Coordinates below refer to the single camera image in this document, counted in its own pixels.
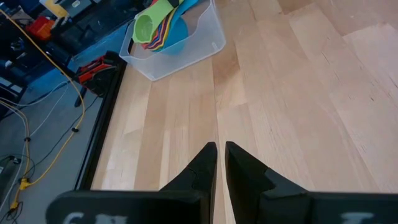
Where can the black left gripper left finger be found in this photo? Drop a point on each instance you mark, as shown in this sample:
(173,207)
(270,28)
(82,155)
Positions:
(186,202)

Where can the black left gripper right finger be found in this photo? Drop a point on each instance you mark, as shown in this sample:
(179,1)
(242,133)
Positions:
(264,202)

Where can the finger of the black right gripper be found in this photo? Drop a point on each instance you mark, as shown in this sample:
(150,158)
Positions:
(175,3)

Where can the yellow measuring cup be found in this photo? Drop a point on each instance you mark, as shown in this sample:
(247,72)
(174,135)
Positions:
(167,30)

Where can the dark blue measuring cup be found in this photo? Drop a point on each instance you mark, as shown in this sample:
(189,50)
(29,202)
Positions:
(162,31)

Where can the red measuring cup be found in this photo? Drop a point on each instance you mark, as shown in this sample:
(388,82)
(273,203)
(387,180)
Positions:
(158,31)

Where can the green measuring cup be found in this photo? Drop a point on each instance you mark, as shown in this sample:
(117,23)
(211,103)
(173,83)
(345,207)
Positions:
(144,29)

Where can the clear plastic basket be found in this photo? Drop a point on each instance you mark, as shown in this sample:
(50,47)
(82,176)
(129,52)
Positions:
(199,53)

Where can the grey laptop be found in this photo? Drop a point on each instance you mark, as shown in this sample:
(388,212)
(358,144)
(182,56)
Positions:
(76,4)

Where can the red black tool box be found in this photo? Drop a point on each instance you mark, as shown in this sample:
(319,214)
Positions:
(96,73)

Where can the yellow plastic container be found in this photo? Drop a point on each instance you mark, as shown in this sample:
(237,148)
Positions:
(56,9)

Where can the red orange parts bin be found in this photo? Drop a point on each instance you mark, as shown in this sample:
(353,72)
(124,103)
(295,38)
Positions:
(40,28)

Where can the black aluminium table frame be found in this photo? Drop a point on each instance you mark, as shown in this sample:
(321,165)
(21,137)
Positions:
(99,130)

